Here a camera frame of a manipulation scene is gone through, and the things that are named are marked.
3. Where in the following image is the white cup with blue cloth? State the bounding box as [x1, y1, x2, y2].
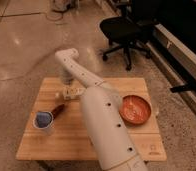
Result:
[33, 111, 53, 135]

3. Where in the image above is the orange ceramic bowl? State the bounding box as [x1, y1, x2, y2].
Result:
[119, 95, 151, 125]

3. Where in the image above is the red brown spoon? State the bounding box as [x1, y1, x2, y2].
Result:
[52, 104, 65, 118]

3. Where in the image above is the black office chair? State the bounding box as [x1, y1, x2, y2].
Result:
[99, 0, 162, 71]

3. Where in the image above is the wooden table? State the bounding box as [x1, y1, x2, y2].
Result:
[16, 78, 167, 162]

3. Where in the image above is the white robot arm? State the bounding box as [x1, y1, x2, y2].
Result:
[55, 48, 148, 171]

